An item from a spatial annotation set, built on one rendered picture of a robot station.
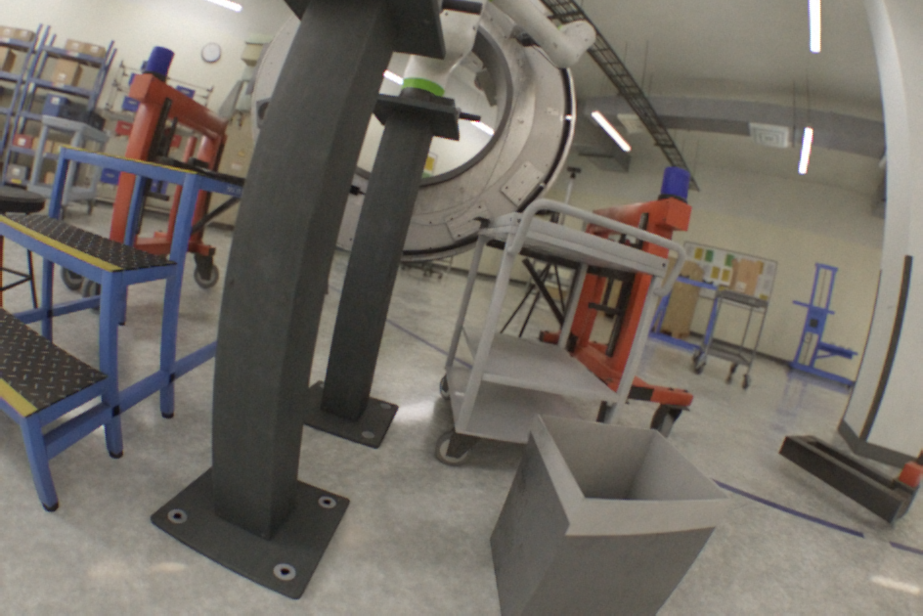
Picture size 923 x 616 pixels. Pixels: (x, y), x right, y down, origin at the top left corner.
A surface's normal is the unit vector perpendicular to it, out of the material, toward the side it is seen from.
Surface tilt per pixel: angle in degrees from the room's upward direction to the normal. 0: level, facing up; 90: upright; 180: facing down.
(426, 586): 0
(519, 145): 90
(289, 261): 90
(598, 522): 90
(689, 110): 90
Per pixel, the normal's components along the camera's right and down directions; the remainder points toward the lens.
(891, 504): -0.96, -0.24
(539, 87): 0.09, 0.08
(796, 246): -0.68, -0.14
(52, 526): 0.25, -0.97
